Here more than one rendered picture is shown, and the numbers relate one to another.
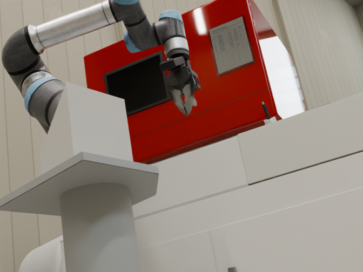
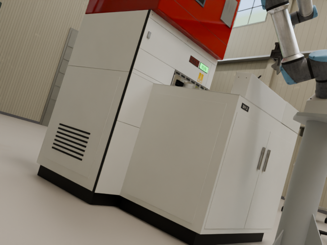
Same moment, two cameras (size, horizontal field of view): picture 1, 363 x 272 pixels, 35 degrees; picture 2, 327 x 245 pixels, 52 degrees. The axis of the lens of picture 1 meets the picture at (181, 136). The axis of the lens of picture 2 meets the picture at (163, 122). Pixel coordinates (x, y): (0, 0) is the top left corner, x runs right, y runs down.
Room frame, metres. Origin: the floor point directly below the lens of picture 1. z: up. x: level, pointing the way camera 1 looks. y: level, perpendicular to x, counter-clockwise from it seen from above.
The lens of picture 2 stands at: (1.44, 2.14, 0.45)
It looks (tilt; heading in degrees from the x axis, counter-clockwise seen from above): 4 degrees up; 289
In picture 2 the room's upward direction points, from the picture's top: 17 degrees clockwise
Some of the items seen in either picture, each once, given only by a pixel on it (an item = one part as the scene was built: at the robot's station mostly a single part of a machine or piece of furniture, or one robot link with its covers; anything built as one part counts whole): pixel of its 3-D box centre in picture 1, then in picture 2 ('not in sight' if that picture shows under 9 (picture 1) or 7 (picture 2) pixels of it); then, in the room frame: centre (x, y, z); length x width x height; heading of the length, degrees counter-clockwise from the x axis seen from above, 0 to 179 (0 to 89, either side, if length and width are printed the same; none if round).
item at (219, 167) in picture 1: (160, 191); (260, 99); (1.60, 0.09, 0.89); 0.55 x 0.09 x 0.14; 68
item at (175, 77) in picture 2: not in sight; (190, 90); (2.11, -0.17, 0.89); 0.44 x 0.02 x 0.10; 68
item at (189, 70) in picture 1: (181, 73); (280, 51); (1.57, -0.04, 1.25); 0.09 x 0.08 x 0.12; 158
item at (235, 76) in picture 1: (204, 110); (167, 1); (2.48, -0.13, 1.52); 0.81 x 0.75 x 0.60; 68
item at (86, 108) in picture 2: not in sight; (121, 139); (2.51, -0.14, 0.41); 0.82 x 0.70 x 0.82; 68
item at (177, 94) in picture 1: (182, 104); (275, 66); (1.58, -0.02, 1.14); 0.06 x 0.03 x 0.09; 158
